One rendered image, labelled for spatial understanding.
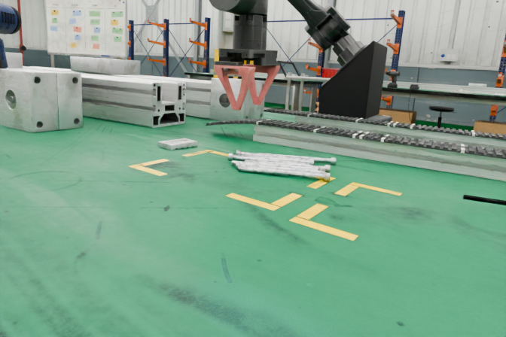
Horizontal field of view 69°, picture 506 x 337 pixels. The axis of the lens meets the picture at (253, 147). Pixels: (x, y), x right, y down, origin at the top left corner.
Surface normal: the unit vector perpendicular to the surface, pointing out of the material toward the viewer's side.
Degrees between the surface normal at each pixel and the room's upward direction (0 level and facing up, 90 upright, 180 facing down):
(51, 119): 90
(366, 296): 0
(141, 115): 90
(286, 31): 90
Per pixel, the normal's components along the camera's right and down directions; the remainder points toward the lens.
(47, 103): 0.86, 0.15
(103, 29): -0.25, 0.18
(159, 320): 0.06, -0.98
